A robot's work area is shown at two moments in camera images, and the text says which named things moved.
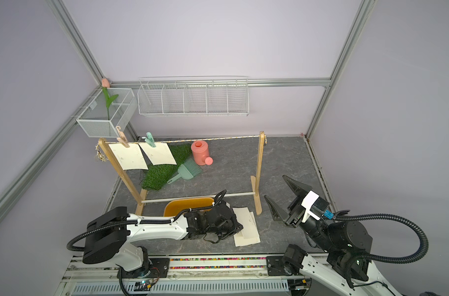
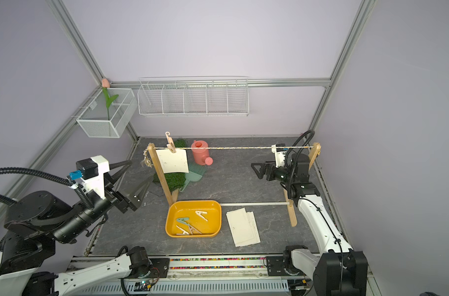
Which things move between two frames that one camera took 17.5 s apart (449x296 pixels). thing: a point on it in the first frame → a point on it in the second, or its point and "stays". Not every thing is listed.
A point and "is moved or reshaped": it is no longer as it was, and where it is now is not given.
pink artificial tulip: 109,99 stays
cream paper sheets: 239,239 → 254,234
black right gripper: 298,211 → 271,168
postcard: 129,158 → 171,162
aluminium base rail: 183,275 stays
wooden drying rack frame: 140,194 → 314,150
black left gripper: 234,229 → 124,203
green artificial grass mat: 156,176 → 175,181
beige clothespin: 123,139 → 171,145
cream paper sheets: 160,155 → 240,227
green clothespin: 150,139 is moved or reshaped
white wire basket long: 222,95 stays
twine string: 182,140 → 232,147
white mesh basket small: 98,121 stays
